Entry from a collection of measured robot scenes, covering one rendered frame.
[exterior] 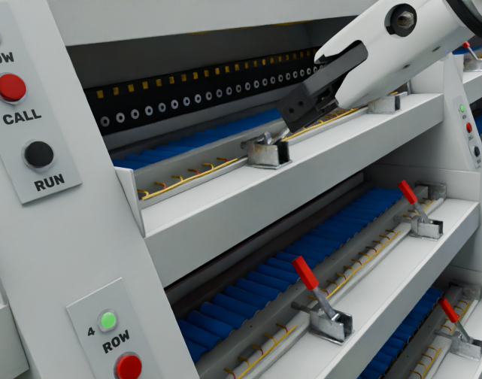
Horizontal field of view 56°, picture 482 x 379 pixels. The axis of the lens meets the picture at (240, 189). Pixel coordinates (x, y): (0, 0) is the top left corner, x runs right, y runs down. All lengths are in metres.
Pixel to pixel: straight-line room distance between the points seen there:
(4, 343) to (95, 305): 0.05
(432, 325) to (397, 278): 0.21
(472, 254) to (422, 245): 0.22
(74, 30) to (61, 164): 0.11
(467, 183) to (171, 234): 0.60
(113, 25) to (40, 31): 0.06
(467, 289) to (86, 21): 0.75
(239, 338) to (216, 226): 0.14
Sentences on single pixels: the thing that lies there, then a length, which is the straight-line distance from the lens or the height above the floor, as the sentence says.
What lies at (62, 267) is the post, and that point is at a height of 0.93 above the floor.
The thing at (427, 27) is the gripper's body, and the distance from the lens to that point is 0.32.
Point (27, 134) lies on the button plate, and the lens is 0.31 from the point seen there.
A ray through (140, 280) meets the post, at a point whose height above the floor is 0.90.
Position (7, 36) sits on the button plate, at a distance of 0.33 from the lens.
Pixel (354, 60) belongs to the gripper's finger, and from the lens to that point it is 0.34.
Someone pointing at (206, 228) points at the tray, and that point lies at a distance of 0.37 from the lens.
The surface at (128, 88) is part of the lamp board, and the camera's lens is 0.55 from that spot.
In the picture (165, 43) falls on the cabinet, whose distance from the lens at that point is 0.67.
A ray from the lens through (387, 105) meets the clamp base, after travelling 0.67.
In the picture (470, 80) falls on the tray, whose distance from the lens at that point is 0.95.
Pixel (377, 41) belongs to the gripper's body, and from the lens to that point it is 0.33.
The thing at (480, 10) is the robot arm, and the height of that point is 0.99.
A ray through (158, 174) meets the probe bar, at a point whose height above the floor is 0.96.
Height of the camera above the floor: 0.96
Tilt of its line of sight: 5 degrees down
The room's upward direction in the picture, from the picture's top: 21 degrees counter-clockwise
